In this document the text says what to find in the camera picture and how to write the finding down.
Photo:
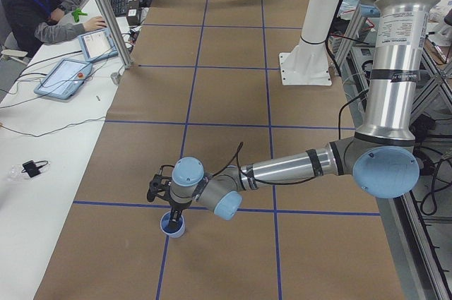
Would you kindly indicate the small black device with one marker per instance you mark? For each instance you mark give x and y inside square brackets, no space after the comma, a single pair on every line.
[33,168]

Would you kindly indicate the blue plastic cup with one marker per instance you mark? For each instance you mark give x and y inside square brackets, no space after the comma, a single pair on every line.
[164,223]

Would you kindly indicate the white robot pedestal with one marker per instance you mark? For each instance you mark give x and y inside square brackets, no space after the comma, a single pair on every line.
[307,63]

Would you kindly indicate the green plastic toy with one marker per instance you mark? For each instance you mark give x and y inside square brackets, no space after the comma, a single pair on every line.
[77,13]

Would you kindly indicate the far blue teach pendant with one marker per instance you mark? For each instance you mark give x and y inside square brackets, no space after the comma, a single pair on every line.
[97,45]

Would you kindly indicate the aluminium frame post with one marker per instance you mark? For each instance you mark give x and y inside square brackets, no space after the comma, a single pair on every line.
[108,14]

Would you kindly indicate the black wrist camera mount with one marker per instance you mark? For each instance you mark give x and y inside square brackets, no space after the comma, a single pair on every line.
[159,186]

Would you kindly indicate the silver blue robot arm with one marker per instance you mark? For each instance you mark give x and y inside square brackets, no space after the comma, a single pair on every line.
[378,156]

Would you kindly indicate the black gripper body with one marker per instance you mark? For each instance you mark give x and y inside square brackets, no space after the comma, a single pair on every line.
[175,207]

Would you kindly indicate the near blue teach pendant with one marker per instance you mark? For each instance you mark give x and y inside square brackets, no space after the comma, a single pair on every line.
[64,79]

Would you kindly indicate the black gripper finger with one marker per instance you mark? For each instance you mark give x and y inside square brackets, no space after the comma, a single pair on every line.
[176,220]
[171,227]

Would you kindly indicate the seated person dark hoodie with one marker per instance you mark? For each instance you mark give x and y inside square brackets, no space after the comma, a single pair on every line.
[37,22]

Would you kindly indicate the blue teach pendant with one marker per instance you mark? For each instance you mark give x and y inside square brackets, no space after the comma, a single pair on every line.
[97,45]
[64,79]

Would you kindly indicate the brown paper table cover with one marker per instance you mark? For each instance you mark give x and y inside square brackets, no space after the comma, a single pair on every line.
[206,84]

